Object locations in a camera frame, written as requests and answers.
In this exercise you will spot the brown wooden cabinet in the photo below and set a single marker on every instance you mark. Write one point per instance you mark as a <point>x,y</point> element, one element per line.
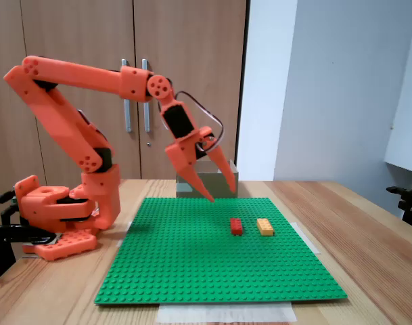
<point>192,34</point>

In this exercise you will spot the translucent masking tape strip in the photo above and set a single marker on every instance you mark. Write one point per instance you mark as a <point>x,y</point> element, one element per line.
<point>119,244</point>
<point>226,313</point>
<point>307,237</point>

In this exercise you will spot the yellow lego block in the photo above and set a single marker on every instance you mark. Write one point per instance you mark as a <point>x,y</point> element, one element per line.
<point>264,227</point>

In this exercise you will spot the open cardboard box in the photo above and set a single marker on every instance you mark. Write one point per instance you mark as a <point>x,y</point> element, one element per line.
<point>219,188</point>

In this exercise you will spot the white panel board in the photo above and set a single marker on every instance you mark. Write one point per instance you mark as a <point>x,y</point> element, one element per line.
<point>408,118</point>

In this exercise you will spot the green lego baseplate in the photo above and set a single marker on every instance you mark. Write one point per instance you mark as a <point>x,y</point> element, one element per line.
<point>209,264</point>

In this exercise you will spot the black table clamp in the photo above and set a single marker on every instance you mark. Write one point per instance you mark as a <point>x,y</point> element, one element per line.
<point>9,233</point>

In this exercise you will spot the red lego block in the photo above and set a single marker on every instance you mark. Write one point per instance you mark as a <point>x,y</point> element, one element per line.
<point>236,227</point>

